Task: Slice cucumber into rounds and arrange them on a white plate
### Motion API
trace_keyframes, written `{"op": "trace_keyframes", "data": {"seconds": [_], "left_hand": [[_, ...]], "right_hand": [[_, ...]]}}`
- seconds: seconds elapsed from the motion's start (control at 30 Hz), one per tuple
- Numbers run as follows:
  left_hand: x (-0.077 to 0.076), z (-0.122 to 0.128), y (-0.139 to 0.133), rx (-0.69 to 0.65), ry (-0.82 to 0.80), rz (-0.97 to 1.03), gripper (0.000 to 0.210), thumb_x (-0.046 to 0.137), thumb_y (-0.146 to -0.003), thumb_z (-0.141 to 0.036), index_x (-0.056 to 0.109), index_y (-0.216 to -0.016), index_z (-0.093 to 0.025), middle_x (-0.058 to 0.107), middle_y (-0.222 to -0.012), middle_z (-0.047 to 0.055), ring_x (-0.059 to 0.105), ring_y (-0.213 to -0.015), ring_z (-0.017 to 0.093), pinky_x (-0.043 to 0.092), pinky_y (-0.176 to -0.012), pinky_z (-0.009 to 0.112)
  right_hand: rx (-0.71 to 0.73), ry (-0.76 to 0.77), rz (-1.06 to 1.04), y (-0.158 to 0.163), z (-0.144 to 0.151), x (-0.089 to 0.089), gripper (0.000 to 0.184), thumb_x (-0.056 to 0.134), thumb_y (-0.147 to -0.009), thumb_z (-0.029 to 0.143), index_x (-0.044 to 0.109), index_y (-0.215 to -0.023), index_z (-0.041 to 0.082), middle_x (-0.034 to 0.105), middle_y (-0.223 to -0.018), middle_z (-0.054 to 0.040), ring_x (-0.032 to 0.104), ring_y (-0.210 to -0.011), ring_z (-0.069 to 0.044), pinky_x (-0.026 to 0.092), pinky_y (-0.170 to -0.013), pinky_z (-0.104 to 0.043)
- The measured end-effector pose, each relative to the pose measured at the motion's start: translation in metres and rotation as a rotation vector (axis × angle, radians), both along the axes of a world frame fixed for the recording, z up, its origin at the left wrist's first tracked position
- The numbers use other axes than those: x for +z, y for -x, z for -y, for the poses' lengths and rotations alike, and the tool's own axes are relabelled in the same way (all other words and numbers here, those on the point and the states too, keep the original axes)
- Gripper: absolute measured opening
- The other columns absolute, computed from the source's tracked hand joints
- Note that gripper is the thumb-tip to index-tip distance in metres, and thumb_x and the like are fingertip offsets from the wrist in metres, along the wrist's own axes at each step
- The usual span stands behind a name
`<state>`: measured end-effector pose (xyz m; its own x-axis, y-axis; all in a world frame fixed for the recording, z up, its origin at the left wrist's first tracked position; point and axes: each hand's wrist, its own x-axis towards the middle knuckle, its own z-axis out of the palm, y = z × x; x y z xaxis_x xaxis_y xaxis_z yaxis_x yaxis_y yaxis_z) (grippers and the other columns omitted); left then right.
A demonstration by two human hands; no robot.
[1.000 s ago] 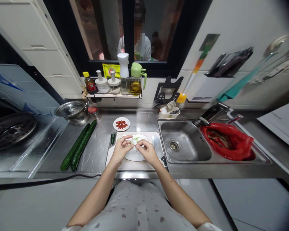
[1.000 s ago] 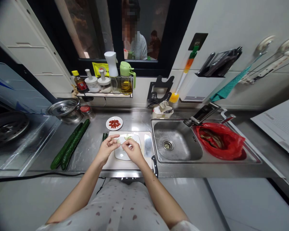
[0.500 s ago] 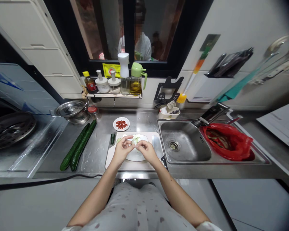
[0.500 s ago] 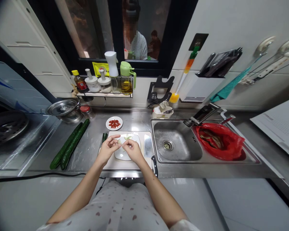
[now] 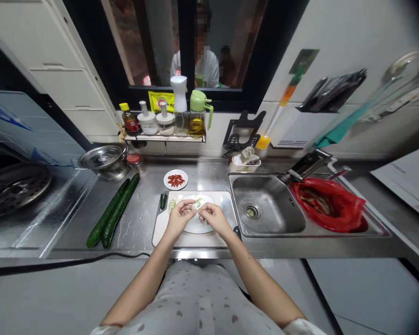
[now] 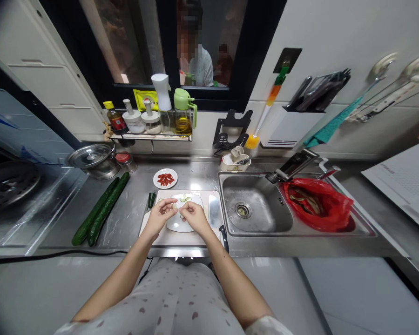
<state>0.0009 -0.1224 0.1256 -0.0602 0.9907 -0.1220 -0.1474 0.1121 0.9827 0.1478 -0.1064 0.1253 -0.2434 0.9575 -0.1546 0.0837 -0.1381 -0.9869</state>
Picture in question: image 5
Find person's left hand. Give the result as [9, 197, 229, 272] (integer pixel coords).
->
[167, 200, 199, 238]

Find person's right hand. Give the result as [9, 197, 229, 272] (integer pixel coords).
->
[198, 202, 233, 238]

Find white round plate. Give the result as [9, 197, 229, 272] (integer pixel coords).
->
[176, 194, 217, 235]

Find white cutting board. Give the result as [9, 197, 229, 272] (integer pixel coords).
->
[152, 190, 239, 248]

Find small dish of red berries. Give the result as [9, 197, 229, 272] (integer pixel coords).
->
[163, 168, 189, 191]

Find white sponge holder box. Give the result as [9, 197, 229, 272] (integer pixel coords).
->
[229, 146, 262, 174]

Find stainless steel sink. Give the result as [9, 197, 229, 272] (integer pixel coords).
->
[227, 173, 392, 239]

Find glass jar with red lid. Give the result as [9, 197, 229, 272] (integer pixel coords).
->
[126, 153, 148, 175]

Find whole green cucumber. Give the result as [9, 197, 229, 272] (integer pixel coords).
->
[101, 173, 141, 249]
[86, 178, 131, 249]

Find person's body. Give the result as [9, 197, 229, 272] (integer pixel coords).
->
[90, 260, 328, 335]

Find white seasoning jar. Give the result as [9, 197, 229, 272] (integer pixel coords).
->
[136, 100, 159, 136]
[155, 101, 176, 136]

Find black board holder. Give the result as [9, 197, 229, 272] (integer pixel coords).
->
[222, 110, 267, 158]

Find green-topped oil bottle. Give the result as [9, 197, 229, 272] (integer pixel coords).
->
[188, 89, 215, 139]

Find steel pot with lid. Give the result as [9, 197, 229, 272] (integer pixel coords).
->
[71, 144, 132, 182]

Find dark sauce bottle yellow cap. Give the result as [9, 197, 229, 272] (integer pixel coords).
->
[118, 102, 142, 137]

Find yellow packet with red label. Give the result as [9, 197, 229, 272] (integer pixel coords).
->
[147, 90, 176, 114]

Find steel sink faucet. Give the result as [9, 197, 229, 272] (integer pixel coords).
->
[277, 147, 352, 185]

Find white-topped oil spray bottle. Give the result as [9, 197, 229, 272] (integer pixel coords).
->
[169, 75, 189, 139]

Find red plastic bag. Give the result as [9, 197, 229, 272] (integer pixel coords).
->
[289, 178, 367, 234]

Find teal cloth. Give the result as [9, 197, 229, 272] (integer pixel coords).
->
[313, 103, 372, 150]

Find black-framed window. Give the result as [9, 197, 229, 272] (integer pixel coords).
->
[62, 0, 311, 114]

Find black knife rack with knives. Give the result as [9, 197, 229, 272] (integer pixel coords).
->
[296, 68, 368, 114]

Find round steel steamer rack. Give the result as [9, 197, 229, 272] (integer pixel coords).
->
[0, 161, 54, 220]

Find range hood with blue film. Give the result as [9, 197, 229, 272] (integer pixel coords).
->
[0, 89, 87, 169]

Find white flat board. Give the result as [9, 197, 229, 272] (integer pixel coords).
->
[370, 142, 419, 225]

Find hanging steel ladles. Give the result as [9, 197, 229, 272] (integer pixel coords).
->
[361, 51, 419, 123]

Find kitchen knife with black handle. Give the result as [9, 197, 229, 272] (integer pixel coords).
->
[219, 195, 243, 242]

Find wall-mounted seasoning shelf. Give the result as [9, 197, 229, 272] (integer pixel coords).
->
[123, 134, 208, 156]

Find long-handled brush yellow head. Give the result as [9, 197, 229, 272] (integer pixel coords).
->
[256, 66, 306, 151]

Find white wall-mounted appliance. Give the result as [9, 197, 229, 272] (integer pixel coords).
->
[270, 104, 340, 150]

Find steel wall hook plate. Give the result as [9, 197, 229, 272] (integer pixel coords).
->
[289, 48, 320, 75]

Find white wall cabinet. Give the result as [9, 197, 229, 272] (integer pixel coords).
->
[0, 0, 120, 144]

